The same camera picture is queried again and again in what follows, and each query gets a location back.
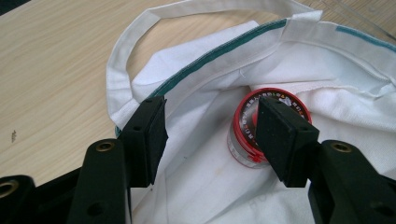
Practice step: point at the small jar red lid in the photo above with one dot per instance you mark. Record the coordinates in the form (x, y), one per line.
(243, 130)

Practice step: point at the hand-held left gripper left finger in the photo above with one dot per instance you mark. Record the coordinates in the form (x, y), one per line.
(146, 140)

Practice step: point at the white tote bag colour patches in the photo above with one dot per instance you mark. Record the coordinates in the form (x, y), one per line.
(280, 65)

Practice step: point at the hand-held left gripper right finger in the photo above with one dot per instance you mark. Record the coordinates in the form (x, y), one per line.
(280, 140)

